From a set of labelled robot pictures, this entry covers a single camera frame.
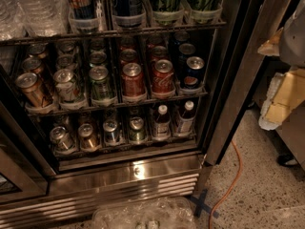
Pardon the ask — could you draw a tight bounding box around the silver blue redbull can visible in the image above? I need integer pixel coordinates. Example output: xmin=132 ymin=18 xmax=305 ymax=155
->
xmin=103 ymin=119 xmax=120 ymax=145

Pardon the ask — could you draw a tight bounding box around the front red soda can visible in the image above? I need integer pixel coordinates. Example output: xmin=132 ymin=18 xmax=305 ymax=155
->
xmin=122 ymin=63 xmax=145 ymax=97

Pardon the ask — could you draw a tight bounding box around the red soda can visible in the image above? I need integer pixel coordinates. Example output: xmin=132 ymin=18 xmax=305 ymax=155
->
xmin=122 ymin=63 xmax=145 ymax=97
xmin=119 ymin=49 xmax=138 ymax=66

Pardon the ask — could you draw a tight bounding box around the front coca-cola can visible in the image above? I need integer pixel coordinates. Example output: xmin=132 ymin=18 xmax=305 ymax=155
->
xmin=152 ymin=59 xmax=174 ymax=99

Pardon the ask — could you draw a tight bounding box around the coca-cola can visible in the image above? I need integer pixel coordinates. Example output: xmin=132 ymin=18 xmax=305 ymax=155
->
xmin=150 ymin=46 xmax=169 ymax=62
xmin=152 ymin=59 xmax=174 ymax=99

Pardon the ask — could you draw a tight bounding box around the green can bottom shelf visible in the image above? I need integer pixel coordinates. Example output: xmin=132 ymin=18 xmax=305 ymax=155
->
xmin=129 ymin=116 xmax=146 ymax=144

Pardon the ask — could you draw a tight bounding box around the front pepsi can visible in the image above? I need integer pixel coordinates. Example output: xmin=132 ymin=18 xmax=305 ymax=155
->
xmin=180 ymin=56 xmax=204 ymax=89

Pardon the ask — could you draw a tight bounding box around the pepsi can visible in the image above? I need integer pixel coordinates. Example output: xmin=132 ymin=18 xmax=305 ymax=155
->
xmin=180 ymin=56 xmax=204 ymax=89
xmin=178 ymin=43 xmax=195 ymax=65

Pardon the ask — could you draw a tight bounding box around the stainless steel fridge body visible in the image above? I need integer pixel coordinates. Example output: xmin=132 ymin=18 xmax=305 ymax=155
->
xmin=0 ymin=0 xmax=265 ymax=229

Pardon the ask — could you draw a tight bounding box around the front green soda can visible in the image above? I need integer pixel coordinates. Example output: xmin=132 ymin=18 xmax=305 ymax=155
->
xmin=89 ymin=66 xmax=114 ymax=101

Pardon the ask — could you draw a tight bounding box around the green soda can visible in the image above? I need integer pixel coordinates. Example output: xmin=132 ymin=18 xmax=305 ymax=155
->
xmin=89 ymin=66 xmax=114 ymax=101
xmin=89 ymin=52 xmax=108 ymax=67

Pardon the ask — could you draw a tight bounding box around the gold can bottom shelf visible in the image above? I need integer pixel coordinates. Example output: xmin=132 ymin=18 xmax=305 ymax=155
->
xmin=78 ymin=123 xmax=99 ymax=152

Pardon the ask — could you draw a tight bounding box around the front white soda can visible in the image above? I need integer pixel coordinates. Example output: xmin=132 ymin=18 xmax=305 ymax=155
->
xmin=53 ymin=69 xmax=85 ymax=110

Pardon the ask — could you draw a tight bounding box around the white soda can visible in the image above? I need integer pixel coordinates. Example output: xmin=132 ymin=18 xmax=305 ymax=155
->
xmin=56 ymin=54 xmax=78 ymax=71
xmin=53 ymin=69 xmax=85 ymax=110

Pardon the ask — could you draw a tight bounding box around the silver can bottom left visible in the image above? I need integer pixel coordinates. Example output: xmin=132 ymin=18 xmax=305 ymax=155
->
xmin=50 ymin=126 xmax=76 ymax=155

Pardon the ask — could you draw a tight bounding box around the left green monster can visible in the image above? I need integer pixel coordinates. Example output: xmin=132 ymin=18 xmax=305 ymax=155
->
xmin=150 ymin=0 xmax=180 ymax=26

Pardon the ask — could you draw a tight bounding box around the tall dark blue can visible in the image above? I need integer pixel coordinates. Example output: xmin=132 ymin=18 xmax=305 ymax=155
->
xmin=113 ymin=0 xmax=143 ymax=28

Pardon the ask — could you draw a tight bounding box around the front gold soda can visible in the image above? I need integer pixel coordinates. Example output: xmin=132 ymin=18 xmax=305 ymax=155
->
xmin=15 ymin=73 xmax=53 ymax=108

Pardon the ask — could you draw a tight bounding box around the gold soda can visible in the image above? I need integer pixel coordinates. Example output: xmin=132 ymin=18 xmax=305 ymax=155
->
xmin=22 ymin=57 xmax=48 ymax=76
xmin=15 ymin=73 xmax=53 ymax=108

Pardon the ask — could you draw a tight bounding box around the tall redbull can top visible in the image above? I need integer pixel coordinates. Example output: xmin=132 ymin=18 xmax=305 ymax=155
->
xmin=68 ymin=0 xmax=99 ymax=33

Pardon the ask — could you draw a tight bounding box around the open fridge door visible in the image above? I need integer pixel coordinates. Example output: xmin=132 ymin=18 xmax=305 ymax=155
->
xmin=201 ymin=0 xmax=299 ymax=166

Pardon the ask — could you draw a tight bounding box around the left white-capped bottle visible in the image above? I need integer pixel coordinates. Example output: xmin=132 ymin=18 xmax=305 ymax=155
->
xmin=152 ymin=105 xmax=171 ymax=140

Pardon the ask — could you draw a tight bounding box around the white-capped bottle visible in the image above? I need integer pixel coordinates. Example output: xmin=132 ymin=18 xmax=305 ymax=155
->
xmin=173 ymin=100 xmax=195 ymax=135
xmin=152 ymin=105 xmax=171 ymax=140

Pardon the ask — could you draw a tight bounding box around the right white-capped bottle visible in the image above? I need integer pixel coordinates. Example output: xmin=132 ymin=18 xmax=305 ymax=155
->
xmin=173 ymin=100 xmax=195 ymax=135

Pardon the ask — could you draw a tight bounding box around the clear plastic bin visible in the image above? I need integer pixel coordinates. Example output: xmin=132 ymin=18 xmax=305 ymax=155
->
xmin=91 ymin=198 xmax=196 ymax=229

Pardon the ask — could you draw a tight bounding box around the blue tape cross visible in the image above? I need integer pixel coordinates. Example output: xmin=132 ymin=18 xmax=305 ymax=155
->
xmin=189 ymin=189 xmax=219 ymax=219

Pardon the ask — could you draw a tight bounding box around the large clear water bottle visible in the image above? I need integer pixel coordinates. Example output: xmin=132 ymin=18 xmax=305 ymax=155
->
xmin=17 ymin=0 xmax=68 ymax=37

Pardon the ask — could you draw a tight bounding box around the orange power cable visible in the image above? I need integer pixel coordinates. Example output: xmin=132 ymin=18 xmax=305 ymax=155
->
xmin=208 ymin=139 xmax=244 ymax=229

